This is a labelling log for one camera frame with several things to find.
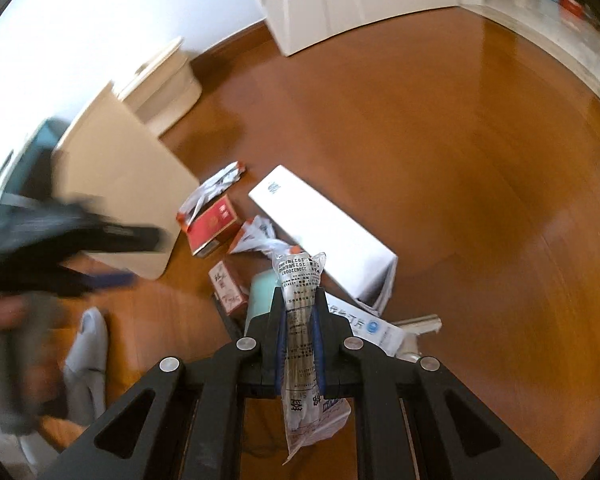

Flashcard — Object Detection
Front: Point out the white and red wrapper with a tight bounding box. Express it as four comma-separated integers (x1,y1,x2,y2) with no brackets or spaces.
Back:
176,161,246,234

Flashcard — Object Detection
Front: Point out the clear printed plastic wrapper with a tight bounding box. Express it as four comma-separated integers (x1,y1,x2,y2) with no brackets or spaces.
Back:
271,249,352,466

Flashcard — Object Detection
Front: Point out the small white pink box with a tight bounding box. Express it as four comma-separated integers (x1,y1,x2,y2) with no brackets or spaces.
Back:
208,260,249,317

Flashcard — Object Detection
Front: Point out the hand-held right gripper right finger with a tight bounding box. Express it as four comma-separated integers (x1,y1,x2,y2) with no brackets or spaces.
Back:
313,287,561,480

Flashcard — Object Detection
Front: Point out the crumpled white orange wrapper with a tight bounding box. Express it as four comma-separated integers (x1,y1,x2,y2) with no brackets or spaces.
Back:
229,215,302,257

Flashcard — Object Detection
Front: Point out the white blue printed packet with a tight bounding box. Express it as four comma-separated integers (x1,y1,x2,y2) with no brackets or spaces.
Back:
329,302,407,357

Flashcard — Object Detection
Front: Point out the teal storage box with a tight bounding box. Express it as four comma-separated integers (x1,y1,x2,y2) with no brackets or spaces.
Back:
0,119,68,211

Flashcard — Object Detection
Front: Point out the white door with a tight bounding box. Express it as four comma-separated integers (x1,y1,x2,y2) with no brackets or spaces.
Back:
236,0,487,58

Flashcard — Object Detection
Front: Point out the brown cardboard box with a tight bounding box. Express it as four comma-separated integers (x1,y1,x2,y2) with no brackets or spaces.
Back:
51,80,201,281

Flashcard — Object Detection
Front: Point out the white lidded bin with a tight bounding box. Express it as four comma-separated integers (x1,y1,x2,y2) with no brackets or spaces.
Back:
114,36,204,137

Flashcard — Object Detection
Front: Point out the red carton box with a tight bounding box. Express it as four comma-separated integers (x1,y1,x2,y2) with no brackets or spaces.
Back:
186,196,239,259

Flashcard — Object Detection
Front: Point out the silver foil strip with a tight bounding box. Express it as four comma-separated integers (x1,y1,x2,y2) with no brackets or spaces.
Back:
399,313,442,334

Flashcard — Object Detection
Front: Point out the white slipper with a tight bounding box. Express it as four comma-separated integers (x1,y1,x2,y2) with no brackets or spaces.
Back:
61,307,109,427

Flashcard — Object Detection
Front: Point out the mint green packet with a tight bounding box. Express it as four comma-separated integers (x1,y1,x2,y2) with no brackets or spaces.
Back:
244,272,284,338

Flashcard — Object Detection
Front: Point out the long white cardboard box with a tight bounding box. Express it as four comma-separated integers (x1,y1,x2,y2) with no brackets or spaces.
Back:
248,164,399,312

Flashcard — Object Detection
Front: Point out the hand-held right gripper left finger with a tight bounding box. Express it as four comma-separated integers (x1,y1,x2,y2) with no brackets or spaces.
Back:
40,287,287,480

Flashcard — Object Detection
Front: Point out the person's left forearm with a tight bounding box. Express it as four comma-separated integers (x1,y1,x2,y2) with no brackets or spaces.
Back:
0,294,68,436

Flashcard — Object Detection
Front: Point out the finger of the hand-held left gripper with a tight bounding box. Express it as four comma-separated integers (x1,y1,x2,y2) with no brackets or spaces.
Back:
102,224,166,256
77,268,136,296

